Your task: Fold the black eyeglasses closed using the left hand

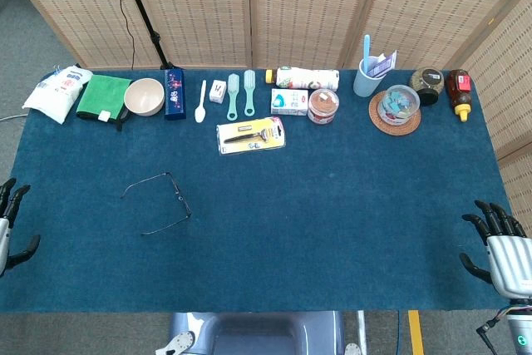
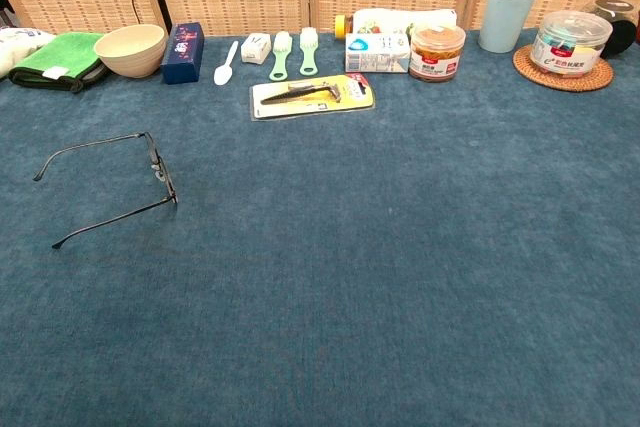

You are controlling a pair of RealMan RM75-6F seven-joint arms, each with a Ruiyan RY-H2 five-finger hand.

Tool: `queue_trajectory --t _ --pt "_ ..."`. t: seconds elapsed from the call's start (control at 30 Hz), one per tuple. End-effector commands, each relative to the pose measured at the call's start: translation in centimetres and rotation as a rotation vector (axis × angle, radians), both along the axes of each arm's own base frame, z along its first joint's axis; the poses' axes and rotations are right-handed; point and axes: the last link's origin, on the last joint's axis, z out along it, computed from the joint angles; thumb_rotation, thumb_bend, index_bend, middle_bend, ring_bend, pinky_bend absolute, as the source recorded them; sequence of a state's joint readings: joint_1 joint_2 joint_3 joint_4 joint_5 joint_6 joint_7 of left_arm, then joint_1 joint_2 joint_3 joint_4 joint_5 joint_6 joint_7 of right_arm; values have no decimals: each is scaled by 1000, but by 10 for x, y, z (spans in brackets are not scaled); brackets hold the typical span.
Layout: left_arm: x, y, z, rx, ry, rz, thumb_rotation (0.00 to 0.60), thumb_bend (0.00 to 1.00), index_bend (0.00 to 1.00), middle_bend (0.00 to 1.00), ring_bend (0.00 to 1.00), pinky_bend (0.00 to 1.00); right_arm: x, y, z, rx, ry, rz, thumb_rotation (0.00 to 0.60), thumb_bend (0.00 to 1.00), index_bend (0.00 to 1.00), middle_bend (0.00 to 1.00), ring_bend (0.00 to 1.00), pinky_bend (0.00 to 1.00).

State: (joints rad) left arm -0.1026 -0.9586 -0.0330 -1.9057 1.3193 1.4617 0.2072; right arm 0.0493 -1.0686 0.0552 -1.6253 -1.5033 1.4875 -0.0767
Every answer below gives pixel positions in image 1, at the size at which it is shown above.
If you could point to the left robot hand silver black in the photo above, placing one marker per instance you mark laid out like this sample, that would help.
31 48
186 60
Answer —
5 238

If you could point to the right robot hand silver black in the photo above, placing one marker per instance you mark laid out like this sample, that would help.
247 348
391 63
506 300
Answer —
511 259

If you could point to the black eyeglasses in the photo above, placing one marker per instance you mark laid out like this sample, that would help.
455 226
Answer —
180 198

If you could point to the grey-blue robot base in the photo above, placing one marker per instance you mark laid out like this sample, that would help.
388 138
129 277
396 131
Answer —
257 334

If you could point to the right robot arm grey-blue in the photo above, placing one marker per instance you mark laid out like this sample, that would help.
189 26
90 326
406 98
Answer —
521 330

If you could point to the yellow floor tape strip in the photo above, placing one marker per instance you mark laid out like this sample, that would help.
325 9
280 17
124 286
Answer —
415 330

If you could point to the white salt bag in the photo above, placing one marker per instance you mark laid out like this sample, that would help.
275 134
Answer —
58 93

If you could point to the white table leg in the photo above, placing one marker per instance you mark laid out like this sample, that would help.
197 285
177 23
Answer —
362 330

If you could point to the green microfibre cloth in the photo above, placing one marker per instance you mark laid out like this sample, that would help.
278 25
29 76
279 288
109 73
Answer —
101 95

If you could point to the round woven coaster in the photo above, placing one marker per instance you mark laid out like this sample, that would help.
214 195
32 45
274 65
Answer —
395 128

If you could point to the brown honey bottle yellow cap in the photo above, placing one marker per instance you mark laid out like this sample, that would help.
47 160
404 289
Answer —
459 89

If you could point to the bamboo folding screen panel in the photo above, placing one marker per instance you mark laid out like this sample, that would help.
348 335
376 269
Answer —
436 6
507 80
62 6
307 10
199 10

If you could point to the clear round container blue pieces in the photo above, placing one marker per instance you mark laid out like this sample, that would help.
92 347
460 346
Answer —
399 101

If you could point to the beige bowl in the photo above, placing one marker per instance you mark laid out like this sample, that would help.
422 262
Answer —
143 99

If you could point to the glass jar with seeds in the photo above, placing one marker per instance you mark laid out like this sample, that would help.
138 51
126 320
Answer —
428 80

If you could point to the dark blue floral box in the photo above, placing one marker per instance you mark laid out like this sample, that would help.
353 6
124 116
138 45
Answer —
174 97

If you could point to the blue felt table mat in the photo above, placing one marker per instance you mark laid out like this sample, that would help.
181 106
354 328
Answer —
291 213

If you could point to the light blue cup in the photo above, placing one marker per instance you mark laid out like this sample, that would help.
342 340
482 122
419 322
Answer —
365 82

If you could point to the white plastic spoon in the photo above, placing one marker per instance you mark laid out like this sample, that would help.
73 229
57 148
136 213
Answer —
200 114

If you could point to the purple white toothpaste tube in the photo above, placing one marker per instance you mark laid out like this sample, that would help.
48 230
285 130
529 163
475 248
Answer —
384 65

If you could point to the round clear lid container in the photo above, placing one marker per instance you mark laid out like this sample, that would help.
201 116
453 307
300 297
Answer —
323 105

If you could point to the light blue toothbrush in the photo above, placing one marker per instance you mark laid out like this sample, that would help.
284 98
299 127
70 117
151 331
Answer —
367 51

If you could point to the small white box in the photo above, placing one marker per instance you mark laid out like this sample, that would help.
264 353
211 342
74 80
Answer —
218 91

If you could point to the black tripod pole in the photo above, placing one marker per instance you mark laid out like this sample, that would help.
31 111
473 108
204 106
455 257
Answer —
143 18

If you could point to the razor blister pack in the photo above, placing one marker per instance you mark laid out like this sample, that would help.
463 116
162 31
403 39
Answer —
249 136

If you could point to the white blue carton box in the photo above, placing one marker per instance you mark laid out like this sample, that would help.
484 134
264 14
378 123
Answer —
291 101

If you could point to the teal plastic brush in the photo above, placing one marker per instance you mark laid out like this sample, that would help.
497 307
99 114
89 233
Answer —
249 80
233 85

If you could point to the white bottle yellow cap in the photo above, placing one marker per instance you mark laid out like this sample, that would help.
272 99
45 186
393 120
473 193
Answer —
303 78

